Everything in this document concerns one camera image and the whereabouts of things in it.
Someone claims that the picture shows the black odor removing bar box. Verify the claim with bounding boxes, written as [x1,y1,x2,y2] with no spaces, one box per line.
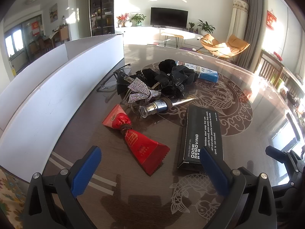
[177,104,223,172]

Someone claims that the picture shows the red twisted gift pouch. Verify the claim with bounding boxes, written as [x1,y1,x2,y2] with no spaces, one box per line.
[102,104,170,175]

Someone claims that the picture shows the silver tube with brown band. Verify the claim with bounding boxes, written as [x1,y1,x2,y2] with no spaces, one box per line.
[139,96,196,118]

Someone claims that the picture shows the rhinestone bow hair clip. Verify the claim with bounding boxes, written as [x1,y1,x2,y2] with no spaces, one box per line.
[128,78,161,103]

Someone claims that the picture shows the floral patterned cushion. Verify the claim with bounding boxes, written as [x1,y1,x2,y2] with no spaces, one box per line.
[0,169,29,228]

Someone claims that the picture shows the wooden dining chair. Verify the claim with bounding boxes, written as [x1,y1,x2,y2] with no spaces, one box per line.
[254,49,284,86]

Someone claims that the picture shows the blue white box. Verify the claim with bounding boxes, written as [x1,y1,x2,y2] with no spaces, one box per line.
[184,63,218,83]

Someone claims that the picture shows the right tan lounge chair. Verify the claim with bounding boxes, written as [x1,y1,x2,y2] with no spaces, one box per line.
[216,35,250,58]

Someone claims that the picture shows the tan lounge chair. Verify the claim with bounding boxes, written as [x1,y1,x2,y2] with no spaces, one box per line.
[200,34,229,56]
[216,35,250,58]

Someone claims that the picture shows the black hair accessories pile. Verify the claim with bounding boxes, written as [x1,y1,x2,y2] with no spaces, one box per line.
[117,59,198,101]

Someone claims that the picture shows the left tan lounge chair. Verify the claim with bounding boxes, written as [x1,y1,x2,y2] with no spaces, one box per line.
[200,34,229,56]

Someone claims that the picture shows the large leafy potted plant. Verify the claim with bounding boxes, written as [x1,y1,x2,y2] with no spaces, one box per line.
[197,19,216,35]

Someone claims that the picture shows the grey window curtain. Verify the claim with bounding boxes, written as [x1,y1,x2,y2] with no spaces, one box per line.
[237,0,264,71]

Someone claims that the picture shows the white round coffee table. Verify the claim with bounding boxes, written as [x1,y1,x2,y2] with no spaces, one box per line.
[160,30,202,49]

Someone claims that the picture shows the red flower pot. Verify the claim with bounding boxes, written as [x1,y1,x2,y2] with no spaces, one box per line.
[116,13,129,27]

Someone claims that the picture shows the black flat television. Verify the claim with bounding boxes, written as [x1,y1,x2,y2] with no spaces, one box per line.
[150,7,188,28]

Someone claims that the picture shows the green potted plant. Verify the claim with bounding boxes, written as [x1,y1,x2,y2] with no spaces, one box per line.
[131,14,146,26]

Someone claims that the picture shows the dark glass display cabinet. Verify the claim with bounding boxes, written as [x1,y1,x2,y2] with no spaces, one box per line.
[89,0,115,36]

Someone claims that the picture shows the black frame eyeglasses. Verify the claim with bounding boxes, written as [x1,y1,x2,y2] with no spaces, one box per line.
[96,64,131,92]

